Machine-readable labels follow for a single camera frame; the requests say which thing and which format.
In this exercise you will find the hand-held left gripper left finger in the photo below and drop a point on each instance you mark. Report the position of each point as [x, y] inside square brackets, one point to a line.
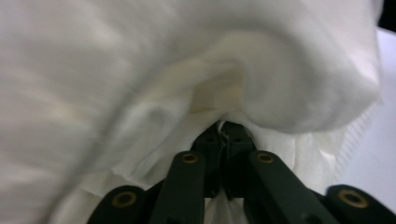
[213, 146]

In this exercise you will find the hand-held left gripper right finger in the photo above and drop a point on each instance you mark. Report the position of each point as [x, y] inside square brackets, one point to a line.
[238, 146]

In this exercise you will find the white cloth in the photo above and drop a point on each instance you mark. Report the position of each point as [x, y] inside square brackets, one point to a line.
[124, 77]

